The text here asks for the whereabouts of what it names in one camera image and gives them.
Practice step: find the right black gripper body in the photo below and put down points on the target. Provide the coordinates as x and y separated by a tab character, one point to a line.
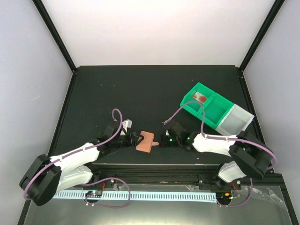
175	142

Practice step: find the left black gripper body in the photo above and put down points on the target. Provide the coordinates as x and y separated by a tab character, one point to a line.
131	141

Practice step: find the brown leather card holder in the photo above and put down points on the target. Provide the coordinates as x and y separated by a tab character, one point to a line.
146	142

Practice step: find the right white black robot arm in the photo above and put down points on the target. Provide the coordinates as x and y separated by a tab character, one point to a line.
250	158

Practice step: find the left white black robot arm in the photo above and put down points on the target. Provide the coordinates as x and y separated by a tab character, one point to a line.
48	175

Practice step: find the red circle card in bin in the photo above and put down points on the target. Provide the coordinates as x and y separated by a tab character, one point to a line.
199	97

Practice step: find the green plastic bin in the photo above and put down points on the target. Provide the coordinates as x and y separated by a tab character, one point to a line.
216	108
193	106

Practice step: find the left small circuit board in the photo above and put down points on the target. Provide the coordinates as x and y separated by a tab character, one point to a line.
94	194

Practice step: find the small circuit board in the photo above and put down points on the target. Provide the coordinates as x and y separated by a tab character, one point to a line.
94	194
223	196

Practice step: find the clear plastic bin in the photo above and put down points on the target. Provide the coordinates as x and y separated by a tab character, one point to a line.
234	121

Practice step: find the right small circuit board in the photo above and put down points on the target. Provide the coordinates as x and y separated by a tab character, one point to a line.
223	196

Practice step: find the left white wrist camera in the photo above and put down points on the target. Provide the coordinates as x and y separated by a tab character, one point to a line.
126	125

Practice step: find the light blue slotted cable duct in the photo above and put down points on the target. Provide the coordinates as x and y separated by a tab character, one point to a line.
140	196

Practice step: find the left black frame post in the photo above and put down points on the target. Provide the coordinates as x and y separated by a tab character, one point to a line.
54	33

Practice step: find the black frame post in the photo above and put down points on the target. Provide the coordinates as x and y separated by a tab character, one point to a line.
274	10
54	33

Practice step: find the right black frame post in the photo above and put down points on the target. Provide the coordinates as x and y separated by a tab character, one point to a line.
274	10

